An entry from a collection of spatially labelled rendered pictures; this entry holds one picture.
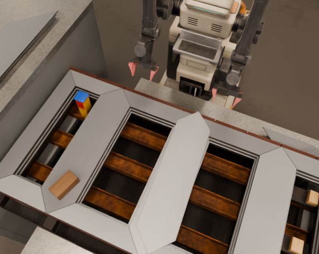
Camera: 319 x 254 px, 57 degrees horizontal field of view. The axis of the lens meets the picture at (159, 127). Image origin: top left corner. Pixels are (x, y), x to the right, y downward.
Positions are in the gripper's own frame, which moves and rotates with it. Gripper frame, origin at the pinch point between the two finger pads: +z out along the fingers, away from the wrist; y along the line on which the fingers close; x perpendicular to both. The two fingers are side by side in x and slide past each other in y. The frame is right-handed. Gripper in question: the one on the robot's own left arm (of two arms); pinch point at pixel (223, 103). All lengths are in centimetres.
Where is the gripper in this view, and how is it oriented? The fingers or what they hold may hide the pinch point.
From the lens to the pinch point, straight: 146.2
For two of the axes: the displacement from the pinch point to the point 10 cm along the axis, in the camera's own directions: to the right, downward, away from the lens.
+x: 3.1, -5.0, 8.1
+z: -1.8, 8.0, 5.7
